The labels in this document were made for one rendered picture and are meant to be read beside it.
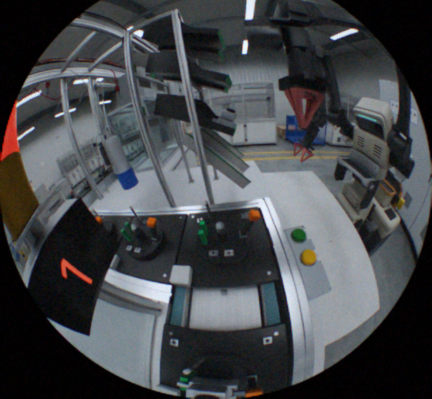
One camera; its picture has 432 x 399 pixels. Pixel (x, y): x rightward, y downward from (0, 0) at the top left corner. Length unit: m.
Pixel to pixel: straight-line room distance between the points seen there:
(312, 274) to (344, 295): 0.21
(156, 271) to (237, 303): 0.21
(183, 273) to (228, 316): 0.15
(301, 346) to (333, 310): 0.19
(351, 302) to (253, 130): 4.21
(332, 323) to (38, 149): 11.20
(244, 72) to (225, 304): 9.08
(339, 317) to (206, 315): 0.39
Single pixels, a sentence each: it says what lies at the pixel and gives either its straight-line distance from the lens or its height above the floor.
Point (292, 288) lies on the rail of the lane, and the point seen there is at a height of 0.96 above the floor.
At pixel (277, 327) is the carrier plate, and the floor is 0.97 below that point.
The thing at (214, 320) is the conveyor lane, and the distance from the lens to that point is 0.36.
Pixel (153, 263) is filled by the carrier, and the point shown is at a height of 0.97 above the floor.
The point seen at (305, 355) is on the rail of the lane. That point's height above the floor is 0.95.
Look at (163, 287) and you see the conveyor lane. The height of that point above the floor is 0.96.
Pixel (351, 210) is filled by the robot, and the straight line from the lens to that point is 0.87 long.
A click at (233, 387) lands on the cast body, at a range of 0.26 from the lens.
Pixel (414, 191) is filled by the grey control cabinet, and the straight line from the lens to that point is 3.04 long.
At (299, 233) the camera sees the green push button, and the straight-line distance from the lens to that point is 0.38.
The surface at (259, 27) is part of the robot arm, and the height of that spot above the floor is 1.42.
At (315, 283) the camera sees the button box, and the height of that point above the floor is 0.96.
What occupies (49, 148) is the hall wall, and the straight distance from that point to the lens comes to 10.90.
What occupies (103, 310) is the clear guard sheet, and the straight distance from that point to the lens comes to 0.24.
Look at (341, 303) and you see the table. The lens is 0.52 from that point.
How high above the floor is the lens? 1.27
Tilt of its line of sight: 32 degrees down
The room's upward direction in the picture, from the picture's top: 10 degrees counter-clockwise
